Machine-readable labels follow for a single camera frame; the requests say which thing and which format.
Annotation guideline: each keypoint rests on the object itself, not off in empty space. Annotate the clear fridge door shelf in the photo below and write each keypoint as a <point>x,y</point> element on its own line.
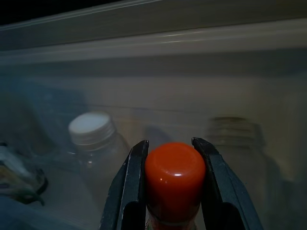
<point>153,50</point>

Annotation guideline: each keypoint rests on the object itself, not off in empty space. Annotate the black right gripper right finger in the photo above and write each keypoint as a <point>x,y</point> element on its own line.
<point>223,196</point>

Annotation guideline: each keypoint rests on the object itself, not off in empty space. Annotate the small bottle with orange cap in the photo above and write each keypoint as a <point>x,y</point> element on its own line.
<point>175,172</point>

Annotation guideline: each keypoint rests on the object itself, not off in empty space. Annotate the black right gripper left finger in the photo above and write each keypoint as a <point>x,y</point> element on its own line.
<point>124,191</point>

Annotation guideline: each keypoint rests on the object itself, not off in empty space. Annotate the clear bottle with white cap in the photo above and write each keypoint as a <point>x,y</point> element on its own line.
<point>88,127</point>

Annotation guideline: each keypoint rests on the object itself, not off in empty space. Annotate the crumpled food package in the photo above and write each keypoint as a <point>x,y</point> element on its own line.
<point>14,172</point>

